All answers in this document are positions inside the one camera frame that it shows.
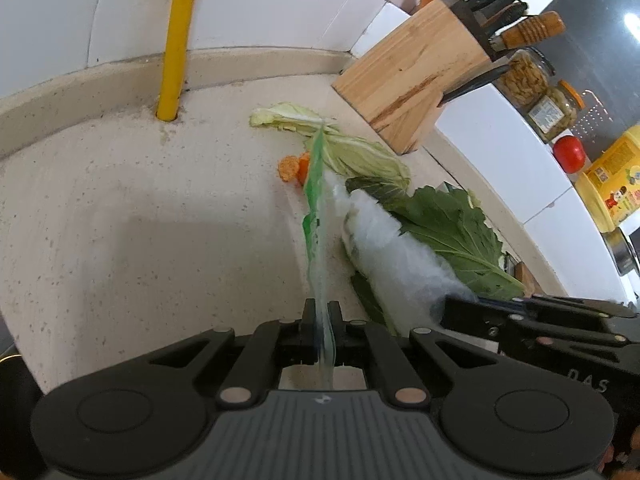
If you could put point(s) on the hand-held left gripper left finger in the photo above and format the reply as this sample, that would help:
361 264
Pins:
307 330

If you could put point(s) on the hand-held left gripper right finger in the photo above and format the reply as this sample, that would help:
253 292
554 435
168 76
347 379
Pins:
336 332

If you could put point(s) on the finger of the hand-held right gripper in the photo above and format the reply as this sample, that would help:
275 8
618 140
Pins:
470 320
575 306

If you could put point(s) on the white plastic bag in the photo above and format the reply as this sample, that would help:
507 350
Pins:
400 260

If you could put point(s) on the large green lettuce leaf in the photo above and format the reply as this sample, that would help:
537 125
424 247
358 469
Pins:
450 230

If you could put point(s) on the pale green cabbage leaf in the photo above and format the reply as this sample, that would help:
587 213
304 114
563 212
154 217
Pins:
290 117
360 157

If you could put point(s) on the black bin with yellow rim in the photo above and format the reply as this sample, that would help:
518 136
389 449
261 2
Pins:
15 390

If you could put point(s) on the wooden cutting board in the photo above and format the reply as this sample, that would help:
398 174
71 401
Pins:
525 277

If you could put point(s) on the steel pot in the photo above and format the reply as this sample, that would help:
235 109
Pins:
625 252

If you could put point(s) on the yellow oil bottle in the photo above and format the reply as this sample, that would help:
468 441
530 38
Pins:
612 180

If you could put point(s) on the red tomato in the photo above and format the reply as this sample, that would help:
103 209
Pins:
569 154

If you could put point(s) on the orange carrot peel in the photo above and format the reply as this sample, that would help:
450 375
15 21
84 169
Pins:
292 167

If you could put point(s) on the glass jar with orange lid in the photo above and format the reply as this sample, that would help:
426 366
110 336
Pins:
555 110

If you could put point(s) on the glass jar with dark lid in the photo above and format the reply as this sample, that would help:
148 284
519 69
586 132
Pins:
525 77

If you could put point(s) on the black scissors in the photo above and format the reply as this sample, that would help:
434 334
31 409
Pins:
475 85

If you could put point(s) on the wooden knife block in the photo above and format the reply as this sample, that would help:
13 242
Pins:
415 75

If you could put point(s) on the yellow pipe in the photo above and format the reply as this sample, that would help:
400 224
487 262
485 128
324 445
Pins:
177 35

